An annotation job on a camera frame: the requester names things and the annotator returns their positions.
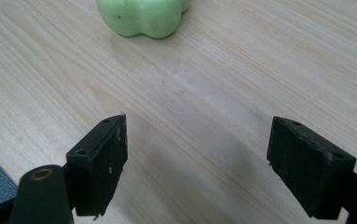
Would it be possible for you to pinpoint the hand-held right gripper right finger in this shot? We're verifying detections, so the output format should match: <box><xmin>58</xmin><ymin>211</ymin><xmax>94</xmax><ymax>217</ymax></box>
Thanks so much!
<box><xmin>266</xmin><ymin>116</ymin><xmax>357</xmax><ymax>221</ymax></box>

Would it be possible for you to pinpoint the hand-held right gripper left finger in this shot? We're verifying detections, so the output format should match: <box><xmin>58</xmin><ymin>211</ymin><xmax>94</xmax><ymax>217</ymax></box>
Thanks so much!
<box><xmin>65</xmin><ymin>114</ymin><xmax>129</xmax><ymax>221</ymax></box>

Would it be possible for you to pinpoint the green toy bell pepper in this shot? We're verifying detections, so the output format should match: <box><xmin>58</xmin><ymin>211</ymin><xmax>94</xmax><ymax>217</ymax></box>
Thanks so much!
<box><xmin>95</xmin><ymin>0</ymin><xmax>193</xmax><ymax>39</ymax></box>

